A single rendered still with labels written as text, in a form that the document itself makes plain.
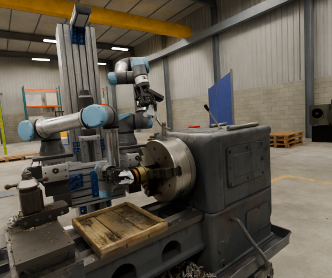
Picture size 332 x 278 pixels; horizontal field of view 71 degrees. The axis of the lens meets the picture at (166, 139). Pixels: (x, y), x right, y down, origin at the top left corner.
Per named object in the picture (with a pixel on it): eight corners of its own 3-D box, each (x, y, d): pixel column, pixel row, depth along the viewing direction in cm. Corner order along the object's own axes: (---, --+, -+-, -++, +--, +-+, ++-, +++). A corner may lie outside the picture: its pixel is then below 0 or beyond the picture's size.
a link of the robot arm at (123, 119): (118, 131, 176) (116, 113, 175) (136, 129, 178) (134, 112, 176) (116, 132, 164) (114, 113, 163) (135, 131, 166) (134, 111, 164)
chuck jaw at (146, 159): (156, 167, 122) (147, 148, 127) (160, 162, 118) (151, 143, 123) (138, 171, 115) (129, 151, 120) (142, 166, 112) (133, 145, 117)
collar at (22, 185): (37, 182, 96) (36, 175, 95) (41, 186, 89) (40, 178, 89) (15, 187, 91) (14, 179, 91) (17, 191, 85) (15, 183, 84)
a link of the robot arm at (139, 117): (134, 131, 176) (129, 61, 181) (154, 129, 178) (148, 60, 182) (133, 128, 164) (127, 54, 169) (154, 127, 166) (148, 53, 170)
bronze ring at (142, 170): (142, 162, 117) (125, 166, 112) (152, 165, 110) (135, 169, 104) (143, 181, 118) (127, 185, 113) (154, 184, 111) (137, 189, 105)
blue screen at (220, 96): (201, 145, 993) (198, 89, 969) (220, 143, 989) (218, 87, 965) (219, 166, 583) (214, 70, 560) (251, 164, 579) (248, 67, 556)
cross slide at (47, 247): (48, 216, 109) (47, 207, 109) (76, 256, 75) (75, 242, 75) (5, 229, 99) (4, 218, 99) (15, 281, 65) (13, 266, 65)
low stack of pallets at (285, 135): (279, 142, 904) (279, 131, 900) (304, 143, 837) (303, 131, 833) (262, 146, 827) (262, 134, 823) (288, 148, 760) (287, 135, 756)
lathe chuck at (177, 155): (153, 186, 138) (153, 133, 131) (189, 207, 114) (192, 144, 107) (140, 190, 133) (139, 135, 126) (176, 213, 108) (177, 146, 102)
